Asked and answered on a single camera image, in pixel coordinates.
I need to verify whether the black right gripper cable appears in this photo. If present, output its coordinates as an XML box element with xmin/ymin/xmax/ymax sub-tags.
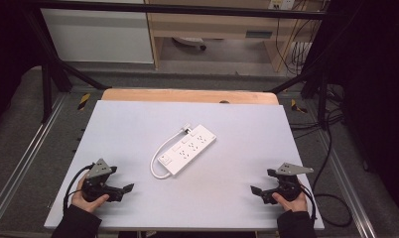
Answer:
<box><xmin>299</xmin><ymin>182</ymin><xmax>319</xmax><ymax>222</ymax></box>

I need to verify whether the black metal frame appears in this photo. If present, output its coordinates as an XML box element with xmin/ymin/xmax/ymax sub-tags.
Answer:
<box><xmin>20</xmin><ymin>0</ymin><xmax>340</xmax><ymax>125</ymax></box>

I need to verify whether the white power strip cable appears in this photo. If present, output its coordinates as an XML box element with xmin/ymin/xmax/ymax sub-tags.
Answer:
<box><xmin>150</xmin><ymin>128</ymin><xmax>186</xmax><ymax>180</ymax></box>

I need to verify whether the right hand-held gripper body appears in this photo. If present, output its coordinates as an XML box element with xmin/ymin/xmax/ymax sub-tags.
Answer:
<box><xmin>260</xmin><ymin>162</ymin><xmax>315</xmax><ymax>203</ymax></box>

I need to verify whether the person's left hand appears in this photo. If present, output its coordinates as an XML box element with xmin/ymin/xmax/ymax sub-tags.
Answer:
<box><xmin>70</xmin><ymin>174</ymin><xmax>110</xmax><ymax>214</ymax></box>

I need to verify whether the wooden table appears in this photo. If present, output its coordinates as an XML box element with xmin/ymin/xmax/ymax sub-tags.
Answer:
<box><xmin>100</xmin><ymin>87</ymin><xmax>280</xmax><ymax>106</ymax></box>

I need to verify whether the black floor cable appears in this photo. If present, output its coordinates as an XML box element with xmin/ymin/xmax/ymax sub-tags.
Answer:
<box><xmin>288</xmin><ymin>83</ymin><xmax>354</xmax><ymax>229</ymax></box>

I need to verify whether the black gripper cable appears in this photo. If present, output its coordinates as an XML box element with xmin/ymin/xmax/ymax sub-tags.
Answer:
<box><xmin>299</xmin><ymin>182</ymin><xmax>319</xmax><ymax>222</ymax></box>
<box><xmin>63</xmin><ymin>164</ymin><xmax>95</xmax><ymax>213</ymax></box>

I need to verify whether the yellow black floor tape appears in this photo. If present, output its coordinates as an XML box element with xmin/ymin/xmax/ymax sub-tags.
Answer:
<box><xmin>76</xmin><ymin>92</ymin><xmax>91</xmax><ymax>112</ymax></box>
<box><xmin>290</xmin><ymin>98</ymin><xmax>309</xmax><ymax>114</ymax></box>

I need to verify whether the person's right hand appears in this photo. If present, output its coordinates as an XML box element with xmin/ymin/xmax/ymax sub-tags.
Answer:
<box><xmin>271</xmin><ymin>179</ymin><xmax>309</xmax><ymax>213</ymax></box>

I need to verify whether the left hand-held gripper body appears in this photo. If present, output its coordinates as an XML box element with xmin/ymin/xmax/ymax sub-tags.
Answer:
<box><xmin>80</xmin><ymin>158</ymin><xmax>125</xmax><ymax>203</ymax></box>

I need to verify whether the aluminium floor rail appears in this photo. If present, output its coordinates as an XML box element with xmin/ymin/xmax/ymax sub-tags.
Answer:
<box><xmin>315</xmin><ymin>127</ymin><xmax>379</xmax><ymax>238</ymax></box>
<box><xmin>0</xmin><ymin>93</ymin><xmax>69</xmax><ymax>227</ymax></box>

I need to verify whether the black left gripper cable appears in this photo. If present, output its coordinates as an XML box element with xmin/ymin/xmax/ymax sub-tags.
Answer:
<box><xmin>63</xmin><ymin>164</ymin><xmax>95</xmax><ymax>213</ymax></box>

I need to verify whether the white cabinet panel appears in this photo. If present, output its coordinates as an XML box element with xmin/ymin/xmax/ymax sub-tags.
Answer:
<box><xmin>40</xmin><ymin>7</ymin><xmax>155</xmax><ymax>64</ymax></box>

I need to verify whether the white power strip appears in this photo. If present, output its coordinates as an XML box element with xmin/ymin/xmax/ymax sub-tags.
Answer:
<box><xmin>157</xmin><ymin>124</ymin><xmax>217</xmax><ymax>177</ymax></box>

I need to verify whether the bundle of black hanging cables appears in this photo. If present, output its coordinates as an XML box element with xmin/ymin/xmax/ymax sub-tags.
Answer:
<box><xmin>274</xmin><ymin>0</ymin><xmax>325</xmax><ymax>76</ymax></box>

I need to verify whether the white wall socket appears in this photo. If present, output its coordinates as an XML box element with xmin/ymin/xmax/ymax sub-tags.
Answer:
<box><xmin>267</xmin><ymin>0</ymin><xmax>297</xmax><ymax>11</ymax></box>

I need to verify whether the light wooden desk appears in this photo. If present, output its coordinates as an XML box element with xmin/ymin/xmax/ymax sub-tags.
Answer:
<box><xmin>143</xmin><ymin>0</ymin><xmax>325</xmax><ymax>73</ymax></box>

